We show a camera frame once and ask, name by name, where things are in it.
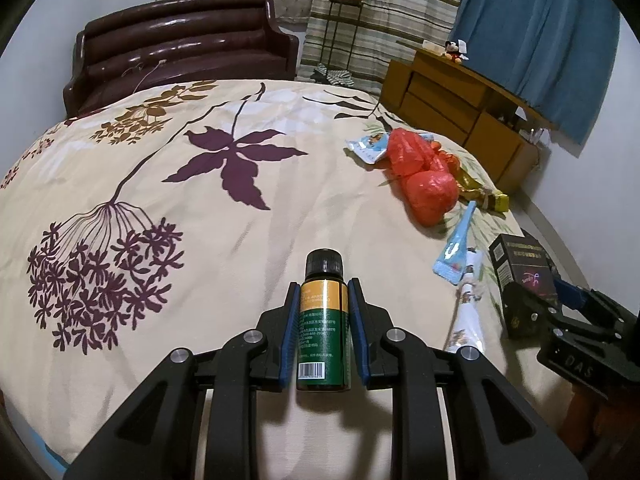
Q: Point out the wooden cabinet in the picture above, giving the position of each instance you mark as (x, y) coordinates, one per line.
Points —
(450, 105)

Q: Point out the yellow green foil wrapper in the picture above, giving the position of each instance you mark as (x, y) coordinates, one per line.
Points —
(477, 187)

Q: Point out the white paper tag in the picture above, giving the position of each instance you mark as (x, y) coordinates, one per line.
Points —
(463, 49)

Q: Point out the black metal plant stand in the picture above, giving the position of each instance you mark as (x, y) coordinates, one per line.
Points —
(342, 30)

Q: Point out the white blue snack packet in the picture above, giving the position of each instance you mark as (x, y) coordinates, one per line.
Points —
(367, 147)

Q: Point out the wooden bed frame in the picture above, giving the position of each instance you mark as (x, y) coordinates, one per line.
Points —
(605, 425)

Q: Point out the floral beige blanket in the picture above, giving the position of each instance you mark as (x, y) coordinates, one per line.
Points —
(200, 260)

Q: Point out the light blue bed sheet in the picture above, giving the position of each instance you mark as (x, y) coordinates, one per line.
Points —
(47, 445)

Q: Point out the checked cloth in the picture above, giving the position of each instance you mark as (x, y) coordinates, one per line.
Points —
(337, 76)

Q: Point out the orange plastic bag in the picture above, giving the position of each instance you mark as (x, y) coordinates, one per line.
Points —
(447, 161)

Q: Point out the black cardboard box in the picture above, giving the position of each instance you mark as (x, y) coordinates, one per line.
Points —
(522, 260)

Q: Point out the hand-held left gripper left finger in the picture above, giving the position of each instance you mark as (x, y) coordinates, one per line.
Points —
(287, 345)

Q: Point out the blue curtain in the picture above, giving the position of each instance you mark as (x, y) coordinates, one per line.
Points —
(540, 35)

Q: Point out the dark brown leather sofa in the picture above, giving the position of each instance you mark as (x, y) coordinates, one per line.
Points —
(180, 40)

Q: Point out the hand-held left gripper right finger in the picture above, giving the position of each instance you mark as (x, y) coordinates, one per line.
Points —
(361, 345)

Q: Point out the green bottle with black cap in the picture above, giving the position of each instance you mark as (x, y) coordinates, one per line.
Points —
(322, 340)

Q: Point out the white tube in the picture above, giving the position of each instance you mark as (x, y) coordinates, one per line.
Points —
(467, 315)

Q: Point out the red plastic bag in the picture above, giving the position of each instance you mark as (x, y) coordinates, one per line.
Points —
(425, 190)

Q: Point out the striped curtain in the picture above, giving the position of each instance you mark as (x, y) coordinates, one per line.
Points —
(400, 10)

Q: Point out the tissue box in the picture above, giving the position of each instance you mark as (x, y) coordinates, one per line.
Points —
(432, 46)

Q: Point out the light blue wrapper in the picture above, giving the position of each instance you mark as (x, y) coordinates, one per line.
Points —
(455, 250)

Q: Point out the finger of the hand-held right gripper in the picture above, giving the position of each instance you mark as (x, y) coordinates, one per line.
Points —
(527, 317)
(570, 292)

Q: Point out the mouse plush toy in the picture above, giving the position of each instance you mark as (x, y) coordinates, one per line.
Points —
(452, 52)

